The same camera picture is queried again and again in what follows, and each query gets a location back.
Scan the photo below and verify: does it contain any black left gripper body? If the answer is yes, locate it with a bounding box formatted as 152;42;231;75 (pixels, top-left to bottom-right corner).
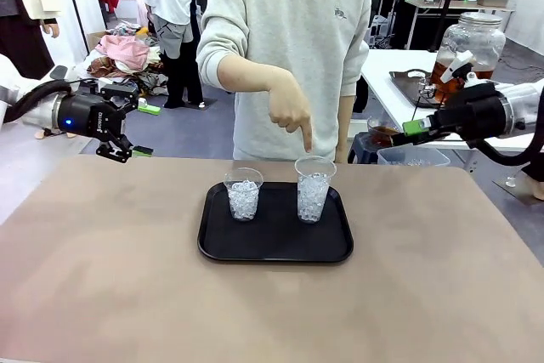
56;90;128;144

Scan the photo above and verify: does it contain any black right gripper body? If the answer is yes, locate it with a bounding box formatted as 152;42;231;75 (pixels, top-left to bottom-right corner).
432;81;512;142

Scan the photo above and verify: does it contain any tall clear plastic cup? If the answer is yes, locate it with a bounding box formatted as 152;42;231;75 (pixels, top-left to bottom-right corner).
294;156;337;224

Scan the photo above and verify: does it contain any person's right forearm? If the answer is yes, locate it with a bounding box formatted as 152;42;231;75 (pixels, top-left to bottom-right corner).
216;53;294;94

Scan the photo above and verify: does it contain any person's left forearm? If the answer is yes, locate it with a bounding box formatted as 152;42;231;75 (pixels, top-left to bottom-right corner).
334;94;356;164

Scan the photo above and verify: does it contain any glass tea drink dispenser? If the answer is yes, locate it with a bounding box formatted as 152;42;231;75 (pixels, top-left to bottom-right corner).
418;12;507;105

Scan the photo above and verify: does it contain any short clear plastic cup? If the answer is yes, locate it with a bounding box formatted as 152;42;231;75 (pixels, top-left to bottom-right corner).
224;167;264;223

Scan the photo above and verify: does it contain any person's right hand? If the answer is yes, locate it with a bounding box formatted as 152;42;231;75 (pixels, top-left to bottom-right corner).
267;69;316;156

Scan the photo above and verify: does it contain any clear plastic ice bin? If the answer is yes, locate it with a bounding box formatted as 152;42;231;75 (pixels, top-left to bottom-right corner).
377;145;451;167

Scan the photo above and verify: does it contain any mixed clothes pile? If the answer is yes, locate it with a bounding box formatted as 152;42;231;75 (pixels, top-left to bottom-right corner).
87;22;170;97

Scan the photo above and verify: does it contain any glass bowl brown liquid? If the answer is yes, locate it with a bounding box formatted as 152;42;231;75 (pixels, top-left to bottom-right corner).
366;115;403;147

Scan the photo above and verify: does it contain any pink cloth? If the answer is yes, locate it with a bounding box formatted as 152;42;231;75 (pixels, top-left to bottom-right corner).
94;34;150;73

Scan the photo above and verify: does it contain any dark metal tray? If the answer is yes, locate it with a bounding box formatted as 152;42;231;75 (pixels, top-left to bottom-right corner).
388;68;451;110

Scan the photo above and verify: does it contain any dark plastic stool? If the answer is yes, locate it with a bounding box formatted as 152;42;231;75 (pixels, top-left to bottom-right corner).
347;132;383;164

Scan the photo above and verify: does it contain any small cardboard box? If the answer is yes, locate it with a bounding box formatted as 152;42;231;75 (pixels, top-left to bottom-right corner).
86;31;107;53

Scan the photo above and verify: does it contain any white side table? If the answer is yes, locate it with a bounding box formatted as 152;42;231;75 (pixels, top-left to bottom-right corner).
360;48;544;154

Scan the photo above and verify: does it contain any white partition screen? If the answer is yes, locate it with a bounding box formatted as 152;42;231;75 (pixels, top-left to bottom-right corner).
61;0;107;67

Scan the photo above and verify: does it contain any wooden top work table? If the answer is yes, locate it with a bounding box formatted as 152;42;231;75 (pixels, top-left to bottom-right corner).
381;0;518;52

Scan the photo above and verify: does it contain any person in grey sweater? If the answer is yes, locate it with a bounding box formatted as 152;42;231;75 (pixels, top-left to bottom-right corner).
195;0;373;162

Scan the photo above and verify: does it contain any black plastic serving tray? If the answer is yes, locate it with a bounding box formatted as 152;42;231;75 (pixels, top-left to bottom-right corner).
197;181;354;264

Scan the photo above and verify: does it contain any black wire dispenser stand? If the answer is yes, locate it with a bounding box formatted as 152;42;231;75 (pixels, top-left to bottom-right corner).
411;90;451;127

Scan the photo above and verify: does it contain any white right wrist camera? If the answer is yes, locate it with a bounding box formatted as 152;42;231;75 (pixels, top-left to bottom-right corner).
439;49;479;88

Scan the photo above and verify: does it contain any black left arm hose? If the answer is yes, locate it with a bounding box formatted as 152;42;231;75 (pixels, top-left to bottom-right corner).
3;79;73;124

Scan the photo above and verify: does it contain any black arm hose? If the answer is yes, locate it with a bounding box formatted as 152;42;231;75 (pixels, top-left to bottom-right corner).
467;116;544;167
3;79;73;124

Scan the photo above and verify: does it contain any black right arm hose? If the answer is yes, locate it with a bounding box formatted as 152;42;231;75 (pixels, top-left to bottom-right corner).
467;116;544;167

